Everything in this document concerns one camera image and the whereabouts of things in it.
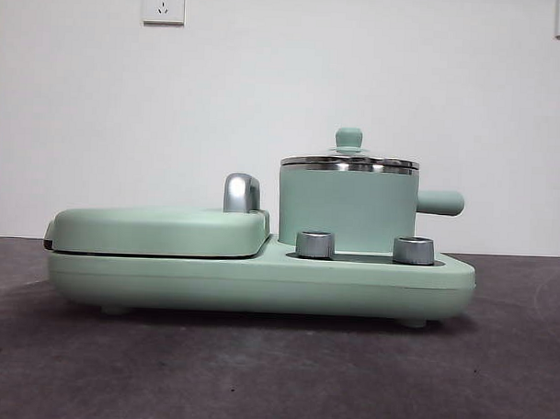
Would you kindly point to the glass lid with green knob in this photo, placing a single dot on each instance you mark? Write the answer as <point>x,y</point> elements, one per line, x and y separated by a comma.
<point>349,137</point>

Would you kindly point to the silver control knob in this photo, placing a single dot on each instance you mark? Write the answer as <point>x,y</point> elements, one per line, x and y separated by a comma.
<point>314,244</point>
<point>413,250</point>

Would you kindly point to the mint green breakfast machine base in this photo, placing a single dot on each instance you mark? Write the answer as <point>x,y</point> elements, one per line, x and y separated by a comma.
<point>259,287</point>

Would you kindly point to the mint green griddle cover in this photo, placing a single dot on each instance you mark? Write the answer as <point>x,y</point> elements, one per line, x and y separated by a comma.
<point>159,230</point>

